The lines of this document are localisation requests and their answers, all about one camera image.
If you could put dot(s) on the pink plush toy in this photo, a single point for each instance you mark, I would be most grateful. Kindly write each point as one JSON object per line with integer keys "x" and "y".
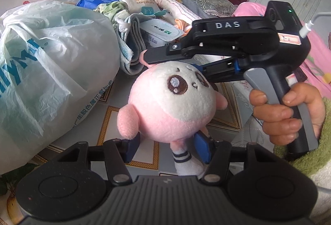
{"x": 165, "y": 111}

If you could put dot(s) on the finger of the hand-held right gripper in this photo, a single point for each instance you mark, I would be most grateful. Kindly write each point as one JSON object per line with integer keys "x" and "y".
{"x": 160, "y": 55}
{"x": 222, "y": 72}

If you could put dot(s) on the teal white tissue packet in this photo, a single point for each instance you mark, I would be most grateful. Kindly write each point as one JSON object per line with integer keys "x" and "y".
{"x": 160, "y": 33}

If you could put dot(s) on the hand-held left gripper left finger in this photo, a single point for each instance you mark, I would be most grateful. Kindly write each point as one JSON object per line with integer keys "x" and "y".
{"x": 132, "y": 148}

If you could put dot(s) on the blue white plastic packet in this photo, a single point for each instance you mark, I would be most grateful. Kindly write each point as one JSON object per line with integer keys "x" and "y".
{"x": 88, "y": 2}

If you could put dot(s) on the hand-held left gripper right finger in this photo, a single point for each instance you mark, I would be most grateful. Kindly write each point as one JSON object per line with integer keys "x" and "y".
{"x": 203, "y": 148}

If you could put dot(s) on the person's right hand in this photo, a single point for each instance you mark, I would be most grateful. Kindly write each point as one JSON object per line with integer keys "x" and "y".
{"x": 276, "y": 121}

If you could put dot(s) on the white plastic bag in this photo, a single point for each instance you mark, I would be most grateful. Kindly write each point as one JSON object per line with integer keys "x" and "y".
{"x": 51, "y": 72}

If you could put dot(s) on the green cloth scrunchie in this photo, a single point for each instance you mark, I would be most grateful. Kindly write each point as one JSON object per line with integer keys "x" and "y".
{"x": 111, "y": 9}

